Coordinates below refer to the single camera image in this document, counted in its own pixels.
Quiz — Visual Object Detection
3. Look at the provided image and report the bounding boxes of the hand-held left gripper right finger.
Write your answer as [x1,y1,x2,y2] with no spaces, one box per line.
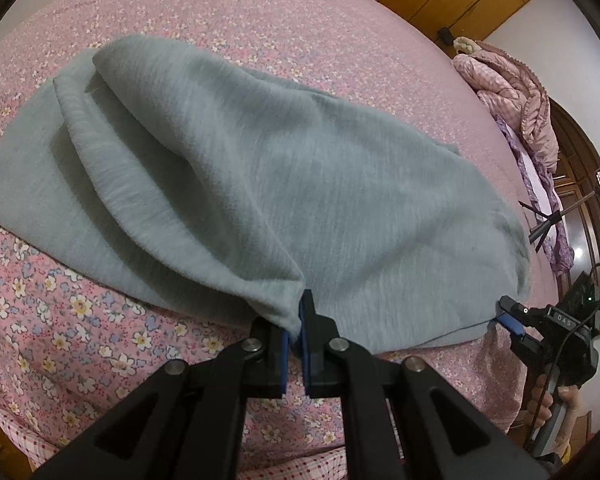
[298,290,553,480]

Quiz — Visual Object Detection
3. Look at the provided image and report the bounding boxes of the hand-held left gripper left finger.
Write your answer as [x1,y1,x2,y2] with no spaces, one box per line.
[30,317,290,480]

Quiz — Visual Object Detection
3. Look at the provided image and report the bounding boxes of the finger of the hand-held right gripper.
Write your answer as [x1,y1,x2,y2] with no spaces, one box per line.
[496,314,544,368]
[498,295,549,324]

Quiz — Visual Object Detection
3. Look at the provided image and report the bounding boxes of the grey pants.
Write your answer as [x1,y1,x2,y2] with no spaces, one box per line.
[0,34,532,353]

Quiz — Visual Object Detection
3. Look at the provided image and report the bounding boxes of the person's right hand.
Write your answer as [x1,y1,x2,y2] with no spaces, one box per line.
[524,367,591,443]

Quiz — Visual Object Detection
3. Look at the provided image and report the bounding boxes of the black tripod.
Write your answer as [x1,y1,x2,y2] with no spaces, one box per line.
[519,189,600,252]

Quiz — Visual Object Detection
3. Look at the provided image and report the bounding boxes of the purple cloth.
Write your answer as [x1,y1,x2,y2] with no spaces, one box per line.
[495,112,574,275]

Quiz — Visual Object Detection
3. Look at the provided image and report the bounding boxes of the wooden headboard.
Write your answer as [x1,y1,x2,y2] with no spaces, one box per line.
[550,99,600,332]

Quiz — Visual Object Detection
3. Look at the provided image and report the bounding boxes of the pink quilt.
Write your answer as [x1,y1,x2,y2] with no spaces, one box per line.
[452,40,553,171]

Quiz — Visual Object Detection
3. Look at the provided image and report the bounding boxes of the plush toy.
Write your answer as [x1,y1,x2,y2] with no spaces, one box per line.
[452,35,482,56]

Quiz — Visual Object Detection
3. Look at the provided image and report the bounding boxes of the pink checked bed sheet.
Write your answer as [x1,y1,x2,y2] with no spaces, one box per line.
[0,395,361,480]

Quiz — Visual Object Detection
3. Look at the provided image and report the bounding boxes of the pink floral bed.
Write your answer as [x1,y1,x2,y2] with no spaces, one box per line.
[0,0,563,480]

